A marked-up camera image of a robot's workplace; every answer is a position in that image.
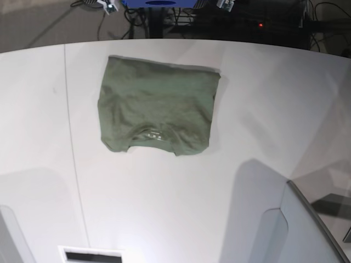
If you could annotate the green t-shirt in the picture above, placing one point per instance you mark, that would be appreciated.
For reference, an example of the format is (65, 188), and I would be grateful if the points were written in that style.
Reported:
(152, 104)

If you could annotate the blue box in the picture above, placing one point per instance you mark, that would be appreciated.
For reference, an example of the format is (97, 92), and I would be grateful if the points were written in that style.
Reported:
(159, 3)

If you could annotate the black power strip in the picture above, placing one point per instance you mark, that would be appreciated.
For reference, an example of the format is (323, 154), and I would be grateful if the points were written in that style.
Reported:
(222, 21)

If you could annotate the black table leg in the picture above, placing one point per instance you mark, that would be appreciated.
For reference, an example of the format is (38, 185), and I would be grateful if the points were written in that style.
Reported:
(155, 22)

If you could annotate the white label plate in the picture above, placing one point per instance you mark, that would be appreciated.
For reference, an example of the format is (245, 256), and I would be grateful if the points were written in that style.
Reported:
(90, 255)

